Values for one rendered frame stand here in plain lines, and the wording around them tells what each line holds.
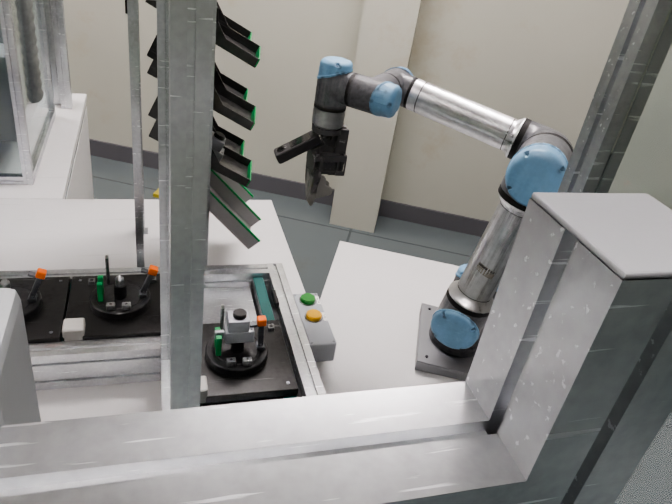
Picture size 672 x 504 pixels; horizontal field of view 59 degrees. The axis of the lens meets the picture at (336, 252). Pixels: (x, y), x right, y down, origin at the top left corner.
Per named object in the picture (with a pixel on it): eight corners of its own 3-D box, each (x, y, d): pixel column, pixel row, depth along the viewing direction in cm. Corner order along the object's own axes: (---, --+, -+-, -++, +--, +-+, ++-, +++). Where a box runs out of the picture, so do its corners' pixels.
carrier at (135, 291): (169, 279, 160) (169, 239, 154) (173, 337, 141) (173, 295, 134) (72, 282, 153) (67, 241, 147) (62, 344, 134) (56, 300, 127)
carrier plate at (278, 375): (278, 325, 150) (278, 318, 149) (297, 395, 131) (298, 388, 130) (179, 331, 143) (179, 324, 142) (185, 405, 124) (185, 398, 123)
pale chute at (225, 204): (250, 227, 182) (261, 218, 181) (248, 249, 171) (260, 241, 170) (184, 161, 169) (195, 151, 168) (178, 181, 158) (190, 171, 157)
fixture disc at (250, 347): (262, 333, 144) (262, 327, 143) (272, 374, 133) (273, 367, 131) (202, 337, 140) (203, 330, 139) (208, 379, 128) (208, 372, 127)
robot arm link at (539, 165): (479, 331, 155) (585, 145, 124) (464, 364, 142) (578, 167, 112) (437, 309, 157) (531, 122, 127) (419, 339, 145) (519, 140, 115)
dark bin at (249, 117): (252, 113, 163) (265, 91, 160) (250, 131, 152) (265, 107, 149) (155, 58, 153) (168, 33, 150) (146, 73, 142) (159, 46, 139)
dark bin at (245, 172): (248, 167, 171) (260, 146, 168) (246, 187, 160) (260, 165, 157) (156, 118, 161) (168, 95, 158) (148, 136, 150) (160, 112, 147)
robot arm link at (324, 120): (317, 112, 134) (309, 100, 140) (315, 131, 136) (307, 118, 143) (349, 114, 136) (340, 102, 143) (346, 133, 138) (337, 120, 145)
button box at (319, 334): (314, 309, 166) (317, 291, 163) (333, 361, 149) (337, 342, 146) (289, 311, 164) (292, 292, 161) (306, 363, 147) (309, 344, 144)
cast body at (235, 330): (250, 329, 136) (253, 305, 132) (253, 342, 132) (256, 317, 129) (213, 331, 133) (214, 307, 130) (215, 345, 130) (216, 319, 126)
